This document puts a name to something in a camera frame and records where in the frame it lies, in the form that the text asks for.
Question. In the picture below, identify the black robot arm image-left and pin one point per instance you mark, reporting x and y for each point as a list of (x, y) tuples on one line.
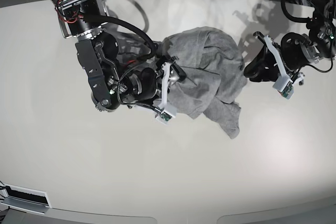
[(98, 51)]

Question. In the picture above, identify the white wrist camera mount image-right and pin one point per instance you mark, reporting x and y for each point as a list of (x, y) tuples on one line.
[(285, 79)]

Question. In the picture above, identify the grey t-shirt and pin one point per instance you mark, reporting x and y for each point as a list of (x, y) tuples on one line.
[(214, 76)]

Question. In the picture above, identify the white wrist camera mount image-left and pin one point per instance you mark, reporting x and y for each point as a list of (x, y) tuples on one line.
[(163, 111)]

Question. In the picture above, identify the silver cable tray slot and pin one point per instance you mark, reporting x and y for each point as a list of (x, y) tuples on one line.
[(25, 199)]

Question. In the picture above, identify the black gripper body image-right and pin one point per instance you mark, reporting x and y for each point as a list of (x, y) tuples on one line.
[(296, 51)]

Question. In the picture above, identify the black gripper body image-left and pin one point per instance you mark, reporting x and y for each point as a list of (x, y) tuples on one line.
[(146, 83)]

